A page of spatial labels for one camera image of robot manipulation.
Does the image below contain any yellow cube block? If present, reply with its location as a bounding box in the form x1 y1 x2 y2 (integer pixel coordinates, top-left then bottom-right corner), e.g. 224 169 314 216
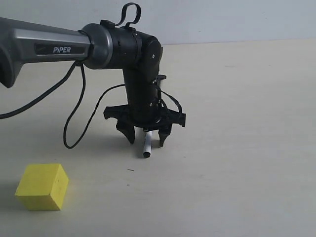
14 163 69 211

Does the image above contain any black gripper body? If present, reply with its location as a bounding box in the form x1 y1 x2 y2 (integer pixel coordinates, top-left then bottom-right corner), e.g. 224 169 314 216
103 105 186 131

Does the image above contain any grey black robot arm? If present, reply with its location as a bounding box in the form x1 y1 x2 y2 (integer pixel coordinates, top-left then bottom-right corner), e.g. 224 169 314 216
0 18 186 146

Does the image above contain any black and white whiteboard marker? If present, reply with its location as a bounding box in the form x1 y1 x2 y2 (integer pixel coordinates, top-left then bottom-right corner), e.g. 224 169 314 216
143 131 152 158

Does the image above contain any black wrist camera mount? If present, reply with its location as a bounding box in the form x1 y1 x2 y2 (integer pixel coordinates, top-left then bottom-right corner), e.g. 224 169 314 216
156 75 166 87

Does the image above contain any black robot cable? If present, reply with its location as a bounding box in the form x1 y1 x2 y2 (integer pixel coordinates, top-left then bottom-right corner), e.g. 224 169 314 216
0 2 184 149

